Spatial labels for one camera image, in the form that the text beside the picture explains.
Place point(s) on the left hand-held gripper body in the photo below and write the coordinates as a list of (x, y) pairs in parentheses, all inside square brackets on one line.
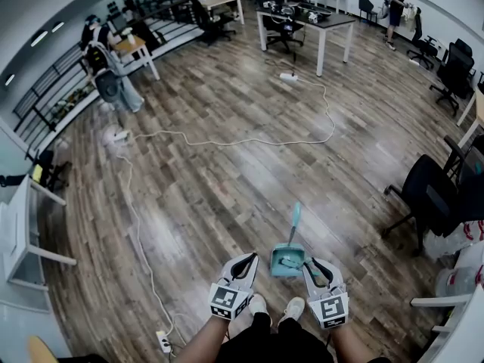
[(227, 301)]

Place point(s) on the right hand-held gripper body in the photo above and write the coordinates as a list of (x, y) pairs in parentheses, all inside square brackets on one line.
[(331, 310)]

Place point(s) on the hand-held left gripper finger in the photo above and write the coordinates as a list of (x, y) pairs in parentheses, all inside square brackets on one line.
[(254, 274), (230, 270)]

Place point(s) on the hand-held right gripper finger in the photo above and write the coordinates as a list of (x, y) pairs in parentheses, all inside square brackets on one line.
[(311, 284), (334, 276)]

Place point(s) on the person's right forearm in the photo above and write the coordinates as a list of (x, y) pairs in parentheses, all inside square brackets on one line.
[(355, 344)]

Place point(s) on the person's left forearm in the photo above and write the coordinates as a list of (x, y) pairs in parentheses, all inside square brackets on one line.
[(204, 340)]

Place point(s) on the person's white left shoe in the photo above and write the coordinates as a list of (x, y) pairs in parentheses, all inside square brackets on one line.
[(258, 304)]

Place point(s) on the person's white shoe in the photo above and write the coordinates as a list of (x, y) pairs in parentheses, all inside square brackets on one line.
[(258, 304), (293, 310)]

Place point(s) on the person's white right shoe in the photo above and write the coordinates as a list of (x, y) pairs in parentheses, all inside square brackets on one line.
[(293, 310)]

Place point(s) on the person's black trousers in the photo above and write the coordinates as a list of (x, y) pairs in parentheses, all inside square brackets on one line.
[(276, 339)]

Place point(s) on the white power strip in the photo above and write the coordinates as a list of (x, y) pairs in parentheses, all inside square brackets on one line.
[(163, 341), (121, 135), (289, 77)]

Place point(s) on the white red-print plastic bag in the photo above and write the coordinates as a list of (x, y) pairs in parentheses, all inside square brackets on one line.
[(465, 236)]

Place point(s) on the yellow item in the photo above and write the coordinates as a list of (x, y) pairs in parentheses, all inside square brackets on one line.
[(38, 173)]

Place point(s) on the white desk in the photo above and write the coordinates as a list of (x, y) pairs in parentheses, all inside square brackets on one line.
[(19, 218)]

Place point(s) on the light wooden desk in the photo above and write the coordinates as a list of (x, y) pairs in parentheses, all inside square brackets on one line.
[(479, 108)]

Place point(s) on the black high-back office chair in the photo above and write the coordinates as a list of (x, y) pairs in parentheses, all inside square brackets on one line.
[(457, 70)]

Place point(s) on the small wooden table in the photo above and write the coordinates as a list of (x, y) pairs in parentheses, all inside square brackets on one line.
[(130, 44)]

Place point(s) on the dark-topped white-legged desk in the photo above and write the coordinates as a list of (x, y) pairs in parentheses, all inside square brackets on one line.
[(332, 21)]

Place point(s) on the black metal railing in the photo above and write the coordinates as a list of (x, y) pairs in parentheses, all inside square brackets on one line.
[(45, 79)]

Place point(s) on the wooden table with white legs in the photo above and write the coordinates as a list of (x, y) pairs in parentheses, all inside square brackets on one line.
[(221, 1)]

